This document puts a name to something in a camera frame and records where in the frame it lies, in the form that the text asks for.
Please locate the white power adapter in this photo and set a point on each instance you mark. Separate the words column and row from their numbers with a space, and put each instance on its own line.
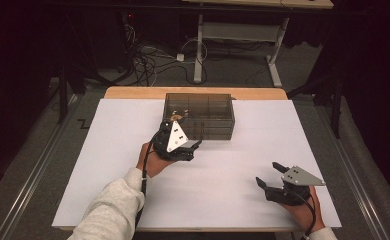
column 180, row 57

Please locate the person's right hand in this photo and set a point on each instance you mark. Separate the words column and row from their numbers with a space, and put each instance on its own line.
column 303, row 213

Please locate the black metal stand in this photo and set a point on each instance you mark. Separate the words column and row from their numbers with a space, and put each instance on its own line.
column 334, row 100
column 64, row 90

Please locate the white-legged desk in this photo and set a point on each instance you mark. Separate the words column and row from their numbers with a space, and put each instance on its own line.
column 239, row 31

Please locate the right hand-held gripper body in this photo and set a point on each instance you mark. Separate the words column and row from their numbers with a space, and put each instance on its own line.
column 299, row 178

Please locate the metal floor rail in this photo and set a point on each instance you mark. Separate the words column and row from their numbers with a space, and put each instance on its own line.
column 33, row 180
column 356, row 180

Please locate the white table mat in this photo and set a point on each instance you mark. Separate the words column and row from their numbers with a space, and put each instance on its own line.
column 216, row 186

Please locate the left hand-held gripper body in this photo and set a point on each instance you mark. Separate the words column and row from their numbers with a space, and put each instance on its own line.
column 176, row 140

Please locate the dark transparent drawer cabinet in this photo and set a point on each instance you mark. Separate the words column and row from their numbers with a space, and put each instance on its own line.
column 209, row 116

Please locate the person's left hand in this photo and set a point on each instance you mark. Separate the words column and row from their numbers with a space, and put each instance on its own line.
column 153, row 161

